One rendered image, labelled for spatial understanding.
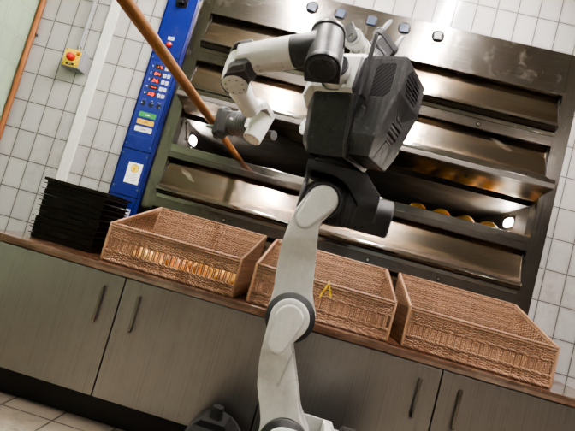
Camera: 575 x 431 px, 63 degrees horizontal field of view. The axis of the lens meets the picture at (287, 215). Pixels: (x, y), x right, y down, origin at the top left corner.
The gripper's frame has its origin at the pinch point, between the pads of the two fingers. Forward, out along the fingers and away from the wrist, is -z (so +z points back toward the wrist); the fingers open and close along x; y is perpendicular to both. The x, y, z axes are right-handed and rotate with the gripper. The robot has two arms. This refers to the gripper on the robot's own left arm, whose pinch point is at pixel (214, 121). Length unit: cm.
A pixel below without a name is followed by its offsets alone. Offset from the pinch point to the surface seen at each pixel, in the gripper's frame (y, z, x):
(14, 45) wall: -26, -133, -24
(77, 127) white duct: 2, -102, 7
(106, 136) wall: 12, -91, 7
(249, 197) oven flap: 55, -24, 18
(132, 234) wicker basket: -3, -24, 49
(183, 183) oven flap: 36, -52, 20
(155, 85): 19, -74, -24
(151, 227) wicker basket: 27, -53, 45
